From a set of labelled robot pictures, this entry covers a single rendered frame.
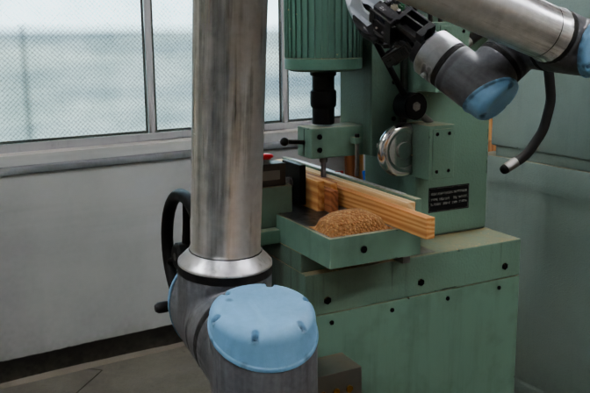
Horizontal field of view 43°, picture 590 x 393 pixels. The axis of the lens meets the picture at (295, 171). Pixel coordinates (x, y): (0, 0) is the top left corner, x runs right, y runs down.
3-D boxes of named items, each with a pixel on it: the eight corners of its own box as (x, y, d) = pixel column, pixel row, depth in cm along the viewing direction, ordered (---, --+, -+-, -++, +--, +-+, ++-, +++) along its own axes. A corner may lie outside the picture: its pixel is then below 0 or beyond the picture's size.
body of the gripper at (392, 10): (395, -16, 137) (444, 19, 132) (394, 16, 144) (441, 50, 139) (365, 7, 135) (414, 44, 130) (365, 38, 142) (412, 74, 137)
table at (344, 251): (178, 210, 189) (177, 187, 188) (286, 197, 202) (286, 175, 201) (284, 278, 136) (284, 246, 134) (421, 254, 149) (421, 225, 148)
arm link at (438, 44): (462, 65, 138) (425, 95, 135) (442, 50, 140) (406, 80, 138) (467, 33, 130) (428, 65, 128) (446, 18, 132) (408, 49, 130)
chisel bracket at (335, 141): (297, 161, 174) (297, 125, 172) (348, 156, 180) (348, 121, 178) (312, 166, 167) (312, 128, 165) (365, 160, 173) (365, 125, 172)
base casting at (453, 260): (224, 260, 190) (223, 225, 188) (409, 232, 216) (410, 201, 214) (306, 318, 151) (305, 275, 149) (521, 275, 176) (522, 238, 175)
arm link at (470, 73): (520, 98, 133) (481, 135, 131) (466, 59, 138) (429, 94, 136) (525, 70, 124) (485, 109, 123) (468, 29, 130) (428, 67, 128)
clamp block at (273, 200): (211, 218, 168) (209, 179, 166) (264, 211, 174) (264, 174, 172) (235, 233, 155) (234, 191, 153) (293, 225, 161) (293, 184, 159)
